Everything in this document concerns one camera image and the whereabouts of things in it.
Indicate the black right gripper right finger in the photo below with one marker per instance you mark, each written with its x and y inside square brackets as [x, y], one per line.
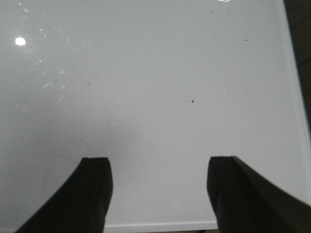
[245, 202]

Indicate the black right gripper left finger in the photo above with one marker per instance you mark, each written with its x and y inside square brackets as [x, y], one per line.
[80, 205]

